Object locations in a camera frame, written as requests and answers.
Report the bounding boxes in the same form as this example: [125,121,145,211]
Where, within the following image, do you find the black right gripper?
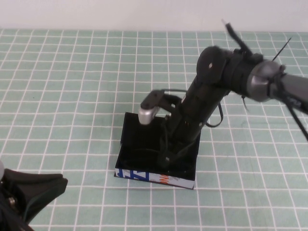
[156,94,194,169]

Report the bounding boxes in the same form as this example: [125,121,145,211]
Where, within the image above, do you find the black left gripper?
[0,168,69,231]

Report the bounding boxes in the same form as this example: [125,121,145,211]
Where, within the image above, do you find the black sunglasses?
[121,148,194,174]

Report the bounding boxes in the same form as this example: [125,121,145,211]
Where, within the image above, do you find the black glasses case printed front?
[113,112,202,191]

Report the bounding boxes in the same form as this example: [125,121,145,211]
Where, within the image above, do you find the black zip tie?
[273,36,294,63]
[240,95,250,112]

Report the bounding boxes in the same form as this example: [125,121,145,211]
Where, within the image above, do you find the green checkered tablecloth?
[0,28,308,231]

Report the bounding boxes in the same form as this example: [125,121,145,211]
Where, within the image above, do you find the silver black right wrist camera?
[138,89,165,126]

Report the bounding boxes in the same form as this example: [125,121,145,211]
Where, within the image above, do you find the black right camera cable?
[160,88,225,128]

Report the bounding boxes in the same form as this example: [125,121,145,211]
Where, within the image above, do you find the black velcro strap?
[220,19,255,56]

